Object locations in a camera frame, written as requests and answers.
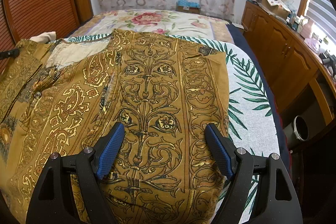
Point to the wooden sideboard cabinet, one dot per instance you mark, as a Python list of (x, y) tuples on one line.
[(294, 73)]

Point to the zebra window blind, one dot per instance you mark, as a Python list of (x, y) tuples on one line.
[(322, 12)]

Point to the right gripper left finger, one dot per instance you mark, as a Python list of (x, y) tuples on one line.
[(106, 150)]

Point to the open cardboard box on cabinet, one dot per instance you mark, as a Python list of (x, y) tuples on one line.
[(278, 7)]

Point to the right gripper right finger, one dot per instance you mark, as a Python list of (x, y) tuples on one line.
[(222, 149)]

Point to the mustard gold patterned garment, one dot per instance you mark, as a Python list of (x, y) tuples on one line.
[(27, 92)]

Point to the beige folded cloth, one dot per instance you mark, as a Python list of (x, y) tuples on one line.
[(44, 37)]

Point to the grey round bin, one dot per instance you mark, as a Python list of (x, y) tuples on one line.
[(296, 131)]

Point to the pink vase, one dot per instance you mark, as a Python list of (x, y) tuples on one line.
[(306, 31)]

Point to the floral bedspread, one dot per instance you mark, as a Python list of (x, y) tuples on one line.
[(164, 22)]

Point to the cardboard box with blue cloth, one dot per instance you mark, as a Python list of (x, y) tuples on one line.
[(188, 7)]

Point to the palm leaf print blanket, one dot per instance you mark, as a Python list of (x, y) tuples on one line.
[(164, 91)]

